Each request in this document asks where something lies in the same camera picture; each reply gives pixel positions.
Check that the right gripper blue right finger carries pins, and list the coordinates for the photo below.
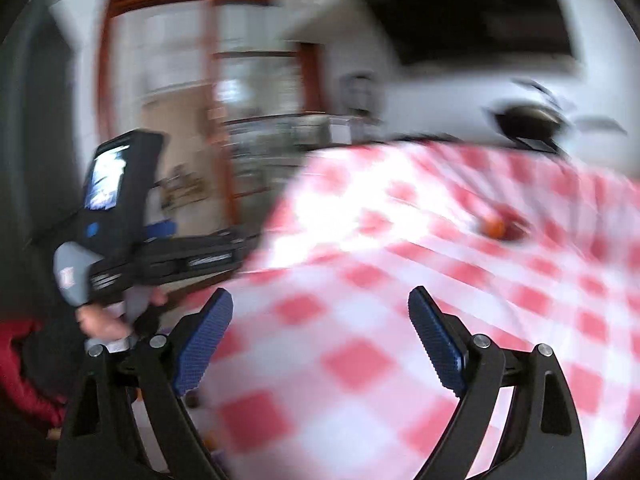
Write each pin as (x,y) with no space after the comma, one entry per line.
(445,349)

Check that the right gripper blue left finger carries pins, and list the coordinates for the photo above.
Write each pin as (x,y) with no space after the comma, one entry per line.
(195,339)

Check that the person's left hand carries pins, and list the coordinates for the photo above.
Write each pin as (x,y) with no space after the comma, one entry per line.
(97,322)

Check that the small orange tangerine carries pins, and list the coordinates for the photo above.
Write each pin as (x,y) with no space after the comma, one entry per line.
(493,227)

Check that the dark red wrinkled fruit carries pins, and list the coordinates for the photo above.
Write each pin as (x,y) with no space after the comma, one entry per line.
(512,226)

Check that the wooden glass door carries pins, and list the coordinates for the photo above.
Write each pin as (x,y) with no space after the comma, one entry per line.
(230,93)

